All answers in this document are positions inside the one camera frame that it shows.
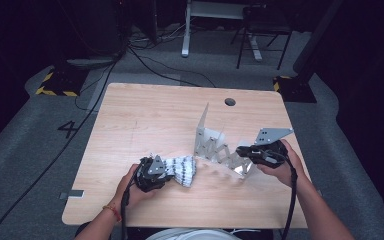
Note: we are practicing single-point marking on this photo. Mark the person's right hand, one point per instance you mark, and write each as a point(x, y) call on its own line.
point(290, 173)

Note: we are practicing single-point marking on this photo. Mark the white desk frame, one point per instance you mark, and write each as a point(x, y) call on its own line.
point(186, 36)

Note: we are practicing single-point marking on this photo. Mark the grey tape piece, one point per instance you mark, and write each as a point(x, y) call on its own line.
point(71, 194)

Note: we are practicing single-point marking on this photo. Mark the person's left hand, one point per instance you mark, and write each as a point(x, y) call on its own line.
point(126, 196)

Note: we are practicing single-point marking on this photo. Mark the grey metal expandable rack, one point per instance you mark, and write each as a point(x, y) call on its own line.
point(210, 143)

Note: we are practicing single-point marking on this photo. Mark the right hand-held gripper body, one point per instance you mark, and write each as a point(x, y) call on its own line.
point(270, 153)

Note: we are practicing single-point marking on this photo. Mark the person's white shirt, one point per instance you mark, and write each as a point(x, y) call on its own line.
point(193, 235)

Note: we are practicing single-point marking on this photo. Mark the black slanted pole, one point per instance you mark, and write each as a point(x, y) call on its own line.
point(313, 43)

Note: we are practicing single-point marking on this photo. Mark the black yellow-striped stand base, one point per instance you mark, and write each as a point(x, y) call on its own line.
point(296, 91)
point(61, 81)

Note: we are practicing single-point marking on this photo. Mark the black chair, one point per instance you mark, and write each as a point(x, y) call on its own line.
point(266, 20)

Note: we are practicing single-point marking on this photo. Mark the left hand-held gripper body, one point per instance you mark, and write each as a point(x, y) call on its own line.
point(150, 176)

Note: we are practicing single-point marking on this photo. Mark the white black patterned knitted cloth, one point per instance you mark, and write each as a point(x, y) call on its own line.
point(183, 170)

